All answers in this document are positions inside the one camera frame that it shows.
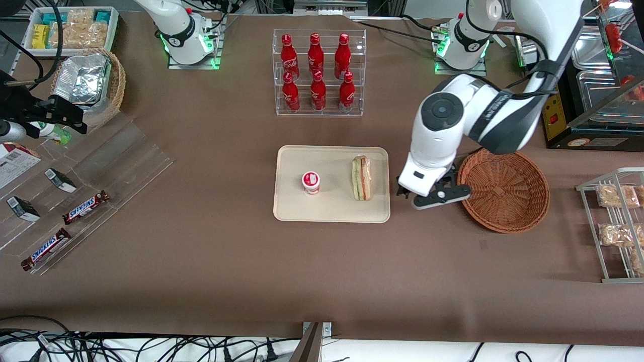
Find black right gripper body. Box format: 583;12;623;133
0;70;40;139

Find triangle sandwich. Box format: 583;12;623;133
351;155;373;202

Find round brown wicker basket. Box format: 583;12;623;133
457;147;550;234

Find tan wicker basket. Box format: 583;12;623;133
50;48;126;129

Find cream plastic tray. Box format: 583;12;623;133
273;145;391;223

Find green and white drink bottle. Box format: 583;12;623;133
30;122;72;145

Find aluminium foil container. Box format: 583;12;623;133
53;53;112;105

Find small black snack pack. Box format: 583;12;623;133
6;196;41;222
44;168;77;194

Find clear acrylic stepped display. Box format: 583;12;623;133
0;111;174;276

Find red and white carton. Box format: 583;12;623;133
0;142;42;190

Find brown Snickers bar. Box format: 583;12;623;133
21;228;72;272
62;190;110;225

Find white plastic snack bin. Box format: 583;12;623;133
24;6;120;57

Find red cola bottle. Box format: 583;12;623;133
310;71;327;111
282;72;300;113
339;72;356;112
335;34;351;78
308;33;325;76
280;34;299;80

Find clear acrylic bottle rack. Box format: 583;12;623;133
273;29;367;117

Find black food warmer cabinet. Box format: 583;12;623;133
513;0;644;150

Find red skewered sausage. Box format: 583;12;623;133
605;24;625;54

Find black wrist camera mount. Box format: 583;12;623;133
413;182;472;210

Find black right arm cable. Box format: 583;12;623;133
0;0;65;92

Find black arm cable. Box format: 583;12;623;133
465;0;559;99
0;0;65;92

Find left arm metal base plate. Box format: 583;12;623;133
434;56;488;76

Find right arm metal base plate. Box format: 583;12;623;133
168;20;223;70

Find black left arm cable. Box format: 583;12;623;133
465;0;559;99

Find grey metal wire rack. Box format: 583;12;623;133
576;167;644;284

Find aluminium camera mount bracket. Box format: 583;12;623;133
289;322;333;362

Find aluminium frame profile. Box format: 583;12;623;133
293;0;369;12

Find tangled black cables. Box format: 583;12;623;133
0;316;302;362

